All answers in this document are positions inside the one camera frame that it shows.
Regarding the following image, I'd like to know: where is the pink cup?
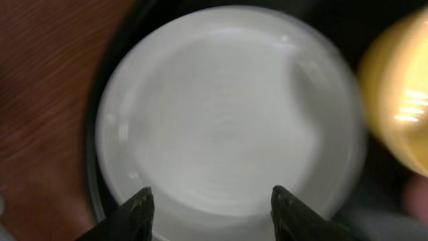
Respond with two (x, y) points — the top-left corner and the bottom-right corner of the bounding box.
(403, 174), (427, 227)

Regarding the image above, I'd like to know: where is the grey plate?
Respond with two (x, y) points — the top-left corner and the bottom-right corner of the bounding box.
(96, 6), (365, 240)

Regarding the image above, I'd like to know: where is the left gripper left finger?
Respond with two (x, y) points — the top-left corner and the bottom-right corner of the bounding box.
(77, 187), (154, 241)

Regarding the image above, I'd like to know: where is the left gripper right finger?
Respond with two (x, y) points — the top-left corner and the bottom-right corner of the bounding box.
(271, 185), (357, 241)

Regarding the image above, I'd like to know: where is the yellow bowl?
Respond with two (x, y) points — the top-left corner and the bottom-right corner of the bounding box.
(357, 6), (427, 176)

